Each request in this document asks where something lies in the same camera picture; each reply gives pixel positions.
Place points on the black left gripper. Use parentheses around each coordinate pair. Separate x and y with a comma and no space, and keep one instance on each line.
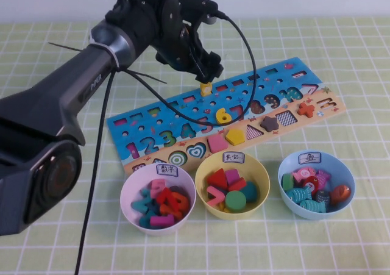
(182,55)

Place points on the yellow wooden fish piece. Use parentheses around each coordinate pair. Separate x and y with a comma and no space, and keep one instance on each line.
(205,89)

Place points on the yellow number six piece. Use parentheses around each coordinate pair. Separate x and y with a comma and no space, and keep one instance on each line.
(218,113)

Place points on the blue wooden number puzzle board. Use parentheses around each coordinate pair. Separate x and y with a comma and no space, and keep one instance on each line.
(236,125)

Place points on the yellow pentagon piece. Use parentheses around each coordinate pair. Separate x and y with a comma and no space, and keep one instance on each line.
(235,136)

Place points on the pink square piece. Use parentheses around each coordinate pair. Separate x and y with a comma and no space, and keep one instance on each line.
(217,143)

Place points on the dark brown star piece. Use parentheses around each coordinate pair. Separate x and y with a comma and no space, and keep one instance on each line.
(269,123)

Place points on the orange plus sign piece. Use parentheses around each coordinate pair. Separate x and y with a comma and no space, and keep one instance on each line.
(306,109)

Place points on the magenta rectangle piece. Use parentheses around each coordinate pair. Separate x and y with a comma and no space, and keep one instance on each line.
(233,177)

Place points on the red triangle piece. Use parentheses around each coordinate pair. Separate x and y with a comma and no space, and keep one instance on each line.
(219,180)

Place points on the yellow plastic bowl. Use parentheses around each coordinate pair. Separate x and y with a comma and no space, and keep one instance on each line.
(260,172)

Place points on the red-orange block piece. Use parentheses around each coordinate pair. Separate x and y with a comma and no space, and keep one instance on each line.
(239,184)

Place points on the pink number five piece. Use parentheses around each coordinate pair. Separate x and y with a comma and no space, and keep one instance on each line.
(158,185)

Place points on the pink greater-than sign piece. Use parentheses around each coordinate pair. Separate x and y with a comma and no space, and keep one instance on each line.
(220,195)

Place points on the teal circle piece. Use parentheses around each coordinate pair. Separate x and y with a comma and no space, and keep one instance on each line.
(250,192)

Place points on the green circle piece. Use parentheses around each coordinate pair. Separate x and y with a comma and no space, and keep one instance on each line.
(235,201)

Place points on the red number four piece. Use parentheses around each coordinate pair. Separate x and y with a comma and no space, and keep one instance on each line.
(166,197)

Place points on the green wooden fish piece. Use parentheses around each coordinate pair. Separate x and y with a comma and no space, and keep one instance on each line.
(287,182)

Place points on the pale pink plastic bowl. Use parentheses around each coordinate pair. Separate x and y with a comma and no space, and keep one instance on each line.
(131,183)

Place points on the orange number piece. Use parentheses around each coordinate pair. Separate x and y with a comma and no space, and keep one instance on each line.
(179,205)

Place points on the small yellow wooden piece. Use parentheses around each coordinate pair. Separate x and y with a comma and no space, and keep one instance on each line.
(224,208)

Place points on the pink wooden fish piece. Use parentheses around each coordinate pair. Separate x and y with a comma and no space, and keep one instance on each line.
(301,174)

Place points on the teal number piece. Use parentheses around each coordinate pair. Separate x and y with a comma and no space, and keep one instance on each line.
(145,220)
(141,200)

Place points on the purple wooden fish piece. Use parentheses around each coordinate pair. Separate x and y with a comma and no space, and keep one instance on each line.
(323,177)

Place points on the magenta number one piece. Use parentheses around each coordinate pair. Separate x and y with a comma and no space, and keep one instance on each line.
(161,220)

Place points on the light blue plastic bowl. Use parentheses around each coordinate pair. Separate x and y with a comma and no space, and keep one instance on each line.
(314,215)

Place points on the orange wooden fish piece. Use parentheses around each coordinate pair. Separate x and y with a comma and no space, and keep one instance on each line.
(339,193)

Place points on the black zip tie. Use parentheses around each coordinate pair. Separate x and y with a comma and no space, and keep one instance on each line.
(65,47)
(146,77)

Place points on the white two-character label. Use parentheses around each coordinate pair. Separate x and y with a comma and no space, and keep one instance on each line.
(234,157)

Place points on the white number word label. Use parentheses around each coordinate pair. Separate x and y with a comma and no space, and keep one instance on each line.
(167,170)

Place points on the white fish character label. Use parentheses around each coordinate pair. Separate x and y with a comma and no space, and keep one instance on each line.
(310,158)

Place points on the large teal wooden fish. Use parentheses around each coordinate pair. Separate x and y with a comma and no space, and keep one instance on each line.
(297,194)

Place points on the red fish with seven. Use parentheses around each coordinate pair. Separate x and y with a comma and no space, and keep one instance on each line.
(311,186)

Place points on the slim teal wooden fish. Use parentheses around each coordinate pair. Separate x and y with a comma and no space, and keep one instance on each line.
(310,205)

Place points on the dark navy wooden fish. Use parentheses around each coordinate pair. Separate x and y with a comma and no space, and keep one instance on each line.
(322,196)

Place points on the green checked tablecloth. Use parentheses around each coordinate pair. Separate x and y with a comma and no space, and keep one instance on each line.
(335,250)

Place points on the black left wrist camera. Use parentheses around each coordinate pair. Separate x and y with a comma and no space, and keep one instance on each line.
(198,5)

